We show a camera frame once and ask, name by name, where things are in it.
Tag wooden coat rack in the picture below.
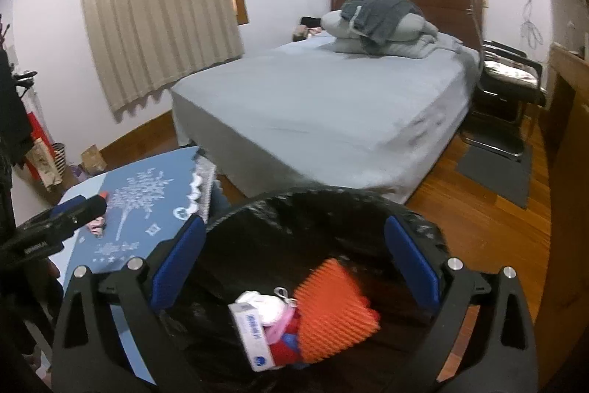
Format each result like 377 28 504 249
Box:
1 23 38 100

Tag dark grey folded clothes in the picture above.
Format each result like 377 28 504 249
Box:
341 0 422 47

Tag striped basket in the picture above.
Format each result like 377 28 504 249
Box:
52 143 67 178

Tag black metal chair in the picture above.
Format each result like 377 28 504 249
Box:
459 40 546 162

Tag dark grey floor mat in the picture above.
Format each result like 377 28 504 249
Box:
456 145 532 210

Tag red hanging bag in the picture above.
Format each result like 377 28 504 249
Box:
25 112 61 187

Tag black trash bin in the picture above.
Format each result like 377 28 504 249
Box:
158 184 451 393

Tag pink stuffed toy on bed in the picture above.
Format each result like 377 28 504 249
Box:
292 16 324 42

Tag brown paper bag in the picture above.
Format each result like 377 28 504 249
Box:
81 145 108 176

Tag wooden headboard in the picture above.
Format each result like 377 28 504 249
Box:
331 0 484 50

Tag beige striped left curtain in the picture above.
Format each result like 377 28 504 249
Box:
82 0 244 113

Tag wooden desk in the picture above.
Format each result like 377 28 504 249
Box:
535 44 588 392

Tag white plastic bag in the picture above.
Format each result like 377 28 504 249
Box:
236 290 282 327

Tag pink trash ball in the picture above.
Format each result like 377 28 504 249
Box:
86 217 107 238

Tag grey pillow stack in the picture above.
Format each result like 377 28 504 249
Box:
321 10 463 59

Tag black hanging coat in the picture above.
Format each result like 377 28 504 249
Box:
0 49 33 165

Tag grey sheeted bed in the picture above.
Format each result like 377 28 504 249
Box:
171 35 479 203

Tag large orange foam net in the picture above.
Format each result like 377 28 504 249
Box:
294 258 380 364

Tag blue tree-print tablecloth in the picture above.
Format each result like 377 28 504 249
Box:
52 147 223 392

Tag beige printed tote bag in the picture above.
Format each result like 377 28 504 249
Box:
26 138 63 189

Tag white medicine box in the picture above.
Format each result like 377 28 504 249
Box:
229 303 275 372

